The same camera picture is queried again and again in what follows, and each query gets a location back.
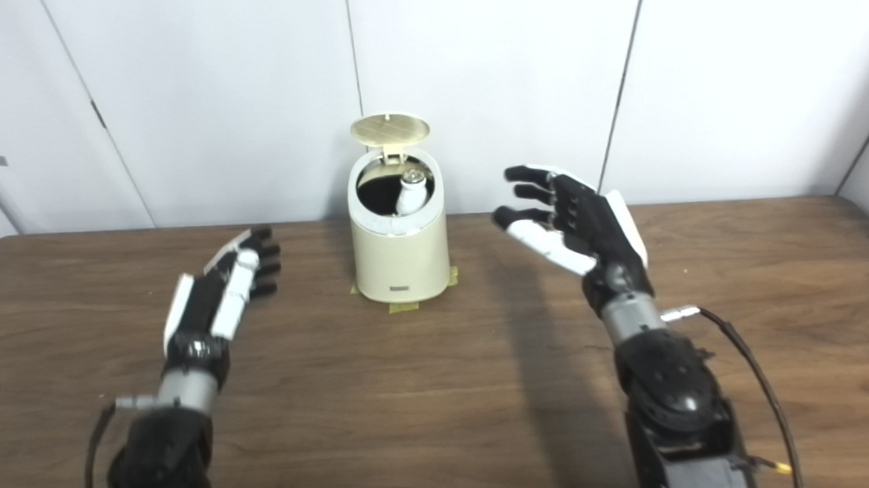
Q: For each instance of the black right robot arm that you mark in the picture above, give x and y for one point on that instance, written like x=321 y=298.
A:
x=673 y=402

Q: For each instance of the cream-colored lidded bin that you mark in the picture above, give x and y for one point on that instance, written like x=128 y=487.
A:
x=402 y=264

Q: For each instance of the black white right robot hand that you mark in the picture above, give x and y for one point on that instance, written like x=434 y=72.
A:
x=597 y=228

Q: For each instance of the small white plastic bottle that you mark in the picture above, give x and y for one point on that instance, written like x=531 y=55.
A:
x=411 y=193

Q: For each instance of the black wall panel hinge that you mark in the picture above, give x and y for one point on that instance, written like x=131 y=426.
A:
x=98 y=114

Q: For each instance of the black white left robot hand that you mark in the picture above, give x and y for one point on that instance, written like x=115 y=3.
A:
x=200 y=308

